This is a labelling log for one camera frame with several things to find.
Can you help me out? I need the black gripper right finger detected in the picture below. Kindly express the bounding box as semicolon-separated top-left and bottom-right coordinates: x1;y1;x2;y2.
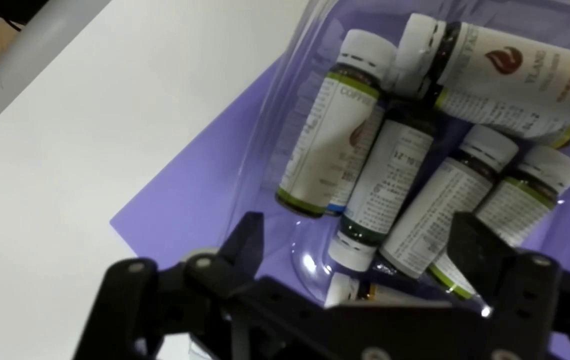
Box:
445;210;570;360

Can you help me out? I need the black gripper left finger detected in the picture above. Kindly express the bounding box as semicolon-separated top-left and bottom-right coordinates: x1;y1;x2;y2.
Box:
72;210;267;360

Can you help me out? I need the white bottle dark band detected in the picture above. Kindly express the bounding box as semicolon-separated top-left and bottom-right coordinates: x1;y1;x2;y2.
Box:
377;123;519;279
323;97;439;274

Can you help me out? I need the clear plastic container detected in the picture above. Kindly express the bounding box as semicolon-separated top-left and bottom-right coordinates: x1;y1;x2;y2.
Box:
228;0;570;316

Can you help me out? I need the purple mat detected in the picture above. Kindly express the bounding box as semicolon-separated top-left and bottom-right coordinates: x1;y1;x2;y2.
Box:
107;0;570;360

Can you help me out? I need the white bottle green band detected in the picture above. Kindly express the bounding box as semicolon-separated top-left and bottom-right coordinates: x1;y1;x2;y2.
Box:
425;143;570;303
275;28;397;219

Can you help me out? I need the small white bottle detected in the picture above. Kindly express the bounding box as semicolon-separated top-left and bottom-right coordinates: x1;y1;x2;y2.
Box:
321;268;367;309

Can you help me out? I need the large white bottle red logo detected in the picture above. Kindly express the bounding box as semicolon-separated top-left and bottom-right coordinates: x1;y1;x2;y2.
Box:
394;9;570;117

